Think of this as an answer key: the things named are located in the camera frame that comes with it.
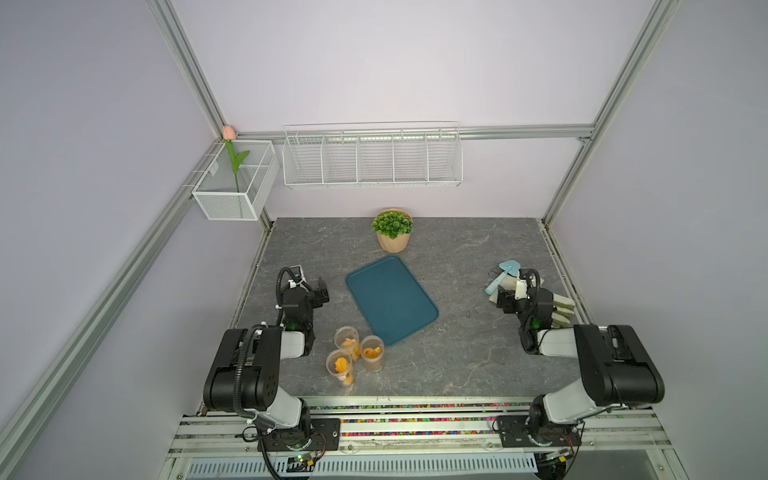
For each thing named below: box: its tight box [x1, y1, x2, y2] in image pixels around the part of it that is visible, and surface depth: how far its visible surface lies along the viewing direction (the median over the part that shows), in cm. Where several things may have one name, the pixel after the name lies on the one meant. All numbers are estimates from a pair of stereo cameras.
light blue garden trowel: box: [485, 260, 521, 295], surface depth 104 cm
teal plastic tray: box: [346, 255, 439, 346], surface depth 102 cm
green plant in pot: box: [371, 208, 414, 254], surface depth 101 cm
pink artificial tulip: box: [222, 125, 250, 193], surface depth 92 cm
